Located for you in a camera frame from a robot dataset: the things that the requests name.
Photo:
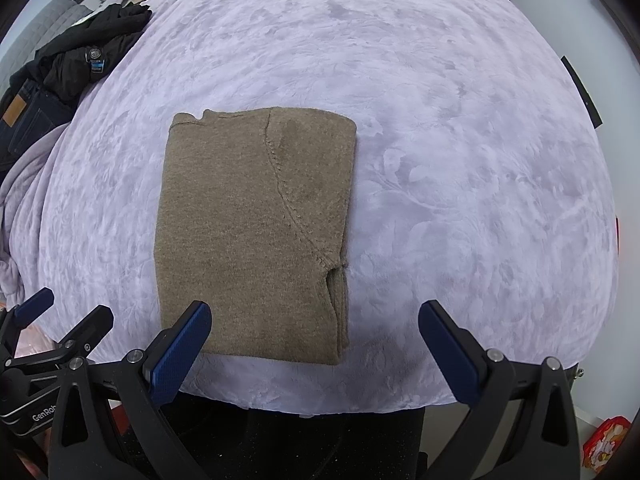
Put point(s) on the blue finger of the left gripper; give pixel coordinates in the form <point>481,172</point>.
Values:
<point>32,308</point>

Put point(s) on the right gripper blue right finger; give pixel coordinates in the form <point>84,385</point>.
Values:
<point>458,355</point>

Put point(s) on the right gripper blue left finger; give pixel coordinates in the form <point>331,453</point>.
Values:
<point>173,352</point>

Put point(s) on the olive knit sweater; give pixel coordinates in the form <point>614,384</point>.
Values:
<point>252,221</point>

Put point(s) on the red white snack package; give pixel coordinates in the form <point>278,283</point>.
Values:
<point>602,444</point>

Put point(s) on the dark blue jeans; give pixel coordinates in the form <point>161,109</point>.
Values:
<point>27,116</point>

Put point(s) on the black jacket pile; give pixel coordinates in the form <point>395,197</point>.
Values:
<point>83,54</point>

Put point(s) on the grey quilted headboard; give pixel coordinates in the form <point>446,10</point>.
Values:
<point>52,20</point>

